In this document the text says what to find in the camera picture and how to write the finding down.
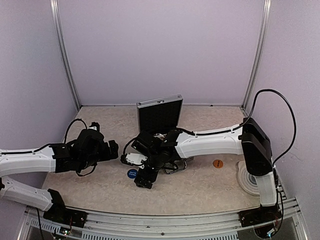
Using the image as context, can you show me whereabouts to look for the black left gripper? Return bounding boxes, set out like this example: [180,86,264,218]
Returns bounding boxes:
[79,139,118,170]

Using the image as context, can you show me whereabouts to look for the blue round button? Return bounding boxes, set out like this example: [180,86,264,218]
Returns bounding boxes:
[127,169,138,179]

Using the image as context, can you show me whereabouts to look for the aluminium poker chip case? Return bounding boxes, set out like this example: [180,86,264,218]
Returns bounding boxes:
[136,94,188,173]

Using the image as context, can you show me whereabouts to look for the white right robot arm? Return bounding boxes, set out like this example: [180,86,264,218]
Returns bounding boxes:
[120,118,278,222]

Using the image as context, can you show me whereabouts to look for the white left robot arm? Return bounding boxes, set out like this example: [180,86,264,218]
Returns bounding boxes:
[0,127,119,223]

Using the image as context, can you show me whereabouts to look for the orange round button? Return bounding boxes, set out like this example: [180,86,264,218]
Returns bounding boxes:
[212,159,224,169]

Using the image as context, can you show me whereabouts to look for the grey striped plate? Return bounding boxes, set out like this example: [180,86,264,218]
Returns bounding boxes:
[237,160,260,197]

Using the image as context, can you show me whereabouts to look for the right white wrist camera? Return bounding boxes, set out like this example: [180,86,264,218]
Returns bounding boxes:
[124,153,148,168]

